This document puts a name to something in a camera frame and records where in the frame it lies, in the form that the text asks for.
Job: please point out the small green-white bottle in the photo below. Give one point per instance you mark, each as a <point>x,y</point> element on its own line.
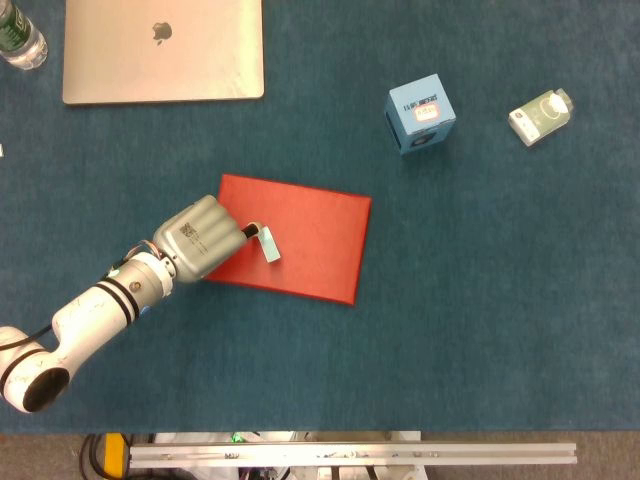
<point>540,117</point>

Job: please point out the aluminium profile rail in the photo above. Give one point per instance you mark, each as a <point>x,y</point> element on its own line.
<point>350,455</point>

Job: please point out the grey closed laptop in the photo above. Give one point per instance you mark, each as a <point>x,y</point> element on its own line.
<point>160,60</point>

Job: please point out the yellow block under table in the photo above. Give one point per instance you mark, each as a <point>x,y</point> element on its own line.
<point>114,452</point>

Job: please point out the red card folder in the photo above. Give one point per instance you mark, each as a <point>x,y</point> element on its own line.
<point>320,240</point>

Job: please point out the light blue cardboard box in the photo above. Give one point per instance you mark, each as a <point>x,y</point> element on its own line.
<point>420,115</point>

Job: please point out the blue felt table cloth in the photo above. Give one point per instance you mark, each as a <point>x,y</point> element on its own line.
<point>450,300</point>

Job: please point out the clear plastic water bottle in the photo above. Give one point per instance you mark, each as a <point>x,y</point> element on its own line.
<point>22,42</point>

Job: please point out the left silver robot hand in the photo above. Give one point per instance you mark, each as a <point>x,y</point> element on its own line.
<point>200,240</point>

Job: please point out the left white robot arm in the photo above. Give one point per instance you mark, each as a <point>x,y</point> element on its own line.
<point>90,315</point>

